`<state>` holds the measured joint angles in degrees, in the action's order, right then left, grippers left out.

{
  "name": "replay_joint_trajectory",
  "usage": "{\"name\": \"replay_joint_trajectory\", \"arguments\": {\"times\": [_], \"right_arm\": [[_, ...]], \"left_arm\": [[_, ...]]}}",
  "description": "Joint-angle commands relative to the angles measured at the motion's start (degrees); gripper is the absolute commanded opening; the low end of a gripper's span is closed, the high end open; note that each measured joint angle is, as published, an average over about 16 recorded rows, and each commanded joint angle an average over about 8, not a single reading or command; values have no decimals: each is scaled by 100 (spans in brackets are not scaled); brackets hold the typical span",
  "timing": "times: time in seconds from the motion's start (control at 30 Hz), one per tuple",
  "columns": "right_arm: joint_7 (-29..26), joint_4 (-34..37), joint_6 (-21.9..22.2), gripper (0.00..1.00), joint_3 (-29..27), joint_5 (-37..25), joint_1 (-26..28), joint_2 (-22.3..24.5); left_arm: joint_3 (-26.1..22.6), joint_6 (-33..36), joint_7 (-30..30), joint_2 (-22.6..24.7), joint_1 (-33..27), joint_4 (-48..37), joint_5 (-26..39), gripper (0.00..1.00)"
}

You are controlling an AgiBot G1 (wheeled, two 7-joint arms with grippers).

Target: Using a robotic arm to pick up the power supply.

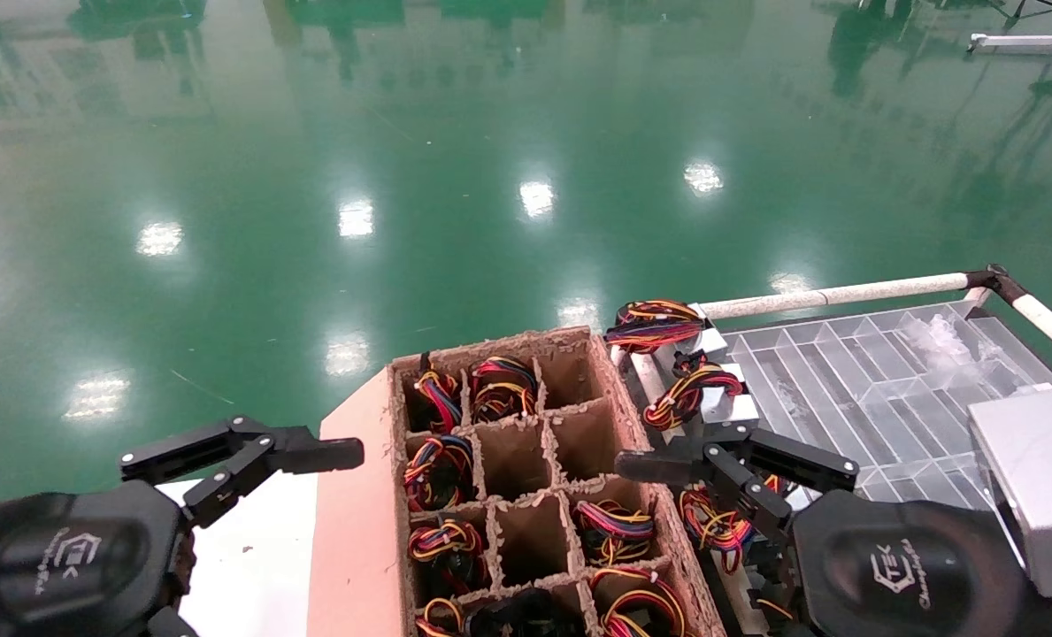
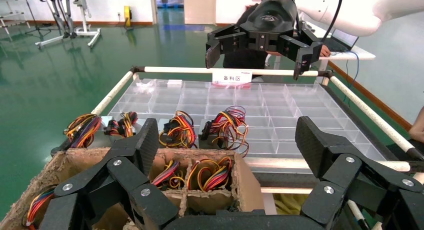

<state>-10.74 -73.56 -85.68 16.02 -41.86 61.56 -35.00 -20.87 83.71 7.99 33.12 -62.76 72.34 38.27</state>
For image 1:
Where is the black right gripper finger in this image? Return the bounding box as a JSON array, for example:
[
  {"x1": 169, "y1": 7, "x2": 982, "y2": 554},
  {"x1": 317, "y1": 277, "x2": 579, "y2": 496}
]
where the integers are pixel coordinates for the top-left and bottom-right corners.
[{"x1": 617, "y1": 442, "x2": 797, "y2": 543}]

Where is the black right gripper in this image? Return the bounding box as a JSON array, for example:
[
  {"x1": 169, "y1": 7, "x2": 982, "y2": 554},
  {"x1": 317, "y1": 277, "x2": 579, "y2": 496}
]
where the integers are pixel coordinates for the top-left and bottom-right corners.
[{"x1": 738, "y1": 429, "x2": 1036, "y2": 637}]

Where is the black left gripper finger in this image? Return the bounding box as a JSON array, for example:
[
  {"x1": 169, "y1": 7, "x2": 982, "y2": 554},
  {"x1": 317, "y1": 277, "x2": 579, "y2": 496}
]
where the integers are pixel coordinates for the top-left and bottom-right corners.
[{"x1": 182, "y1": 427, "x2": 365, "y2": 530}]

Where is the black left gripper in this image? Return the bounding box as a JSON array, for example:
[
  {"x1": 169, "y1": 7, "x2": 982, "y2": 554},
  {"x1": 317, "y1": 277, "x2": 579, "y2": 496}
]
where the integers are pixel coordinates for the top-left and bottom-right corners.
[{"x1": 0, "y1": 420, "x2": 275, "y2": 637}]

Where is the brown cardboard divider box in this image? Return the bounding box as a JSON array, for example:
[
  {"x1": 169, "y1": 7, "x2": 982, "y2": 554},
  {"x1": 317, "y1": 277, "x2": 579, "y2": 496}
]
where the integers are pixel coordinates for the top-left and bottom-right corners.
[{"x1": 307, "y1": 326, "x2": 726, "y2": 637}]

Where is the clear plastic divider tray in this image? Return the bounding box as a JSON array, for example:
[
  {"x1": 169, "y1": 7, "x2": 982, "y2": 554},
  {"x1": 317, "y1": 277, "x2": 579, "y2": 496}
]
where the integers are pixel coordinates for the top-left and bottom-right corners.
[{"x1": 718, "y1": 301, "x2": 1052, "y2": 516}]

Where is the crumpled clear plastic film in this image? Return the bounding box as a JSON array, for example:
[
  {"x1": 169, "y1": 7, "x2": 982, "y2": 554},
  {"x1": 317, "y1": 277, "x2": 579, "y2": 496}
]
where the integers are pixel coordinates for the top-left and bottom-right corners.
[{"x1": 897, "y1": 311, "x2": 978, "y2": 368}]

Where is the black power supply unit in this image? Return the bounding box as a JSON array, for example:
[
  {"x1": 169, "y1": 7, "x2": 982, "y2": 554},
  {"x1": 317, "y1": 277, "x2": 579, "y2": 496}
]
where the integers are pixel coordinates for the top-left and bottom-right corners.
[{"x1": 465, "y1": 588, "x2": 584, "y2": 637}]

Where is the black pipe corner joint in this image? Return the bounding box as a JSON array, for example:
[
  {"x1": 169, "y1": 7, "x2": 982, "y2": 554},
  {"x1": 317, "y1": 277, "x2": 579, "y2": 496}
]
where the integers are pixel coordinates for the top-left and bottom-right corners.
[{"x1": 964, "y1": 264, "x2": 1033, "y2": 309}]

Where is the white metal stand base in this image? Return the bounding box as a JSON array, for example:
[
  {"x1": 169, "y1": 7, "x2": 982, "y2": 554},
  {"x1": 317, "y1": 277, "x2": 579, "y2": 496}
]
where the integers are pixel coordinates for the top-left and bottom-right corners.
[{"x1": 968, "y1": 29, "x2": 1052, "y2": 58}]

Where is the long white frame pipe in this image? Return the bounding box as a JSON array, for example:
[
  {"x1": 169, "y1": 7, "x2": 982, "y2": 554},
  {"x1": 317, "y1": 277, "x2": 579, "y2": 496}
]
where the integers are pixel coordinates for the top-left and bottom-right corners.
[{"x1": 698, "y1": 272, "x2": 971, "y2": 321}]

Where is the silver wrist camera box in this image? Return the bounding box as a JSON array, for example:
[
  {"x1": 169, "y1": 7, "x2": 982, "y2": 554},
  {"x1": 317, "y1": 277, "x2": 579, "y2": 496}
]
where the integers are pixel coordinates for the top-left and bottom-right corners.
[{"x1": 968, "y1": 385, "x2": 1052, "y2": 599}]

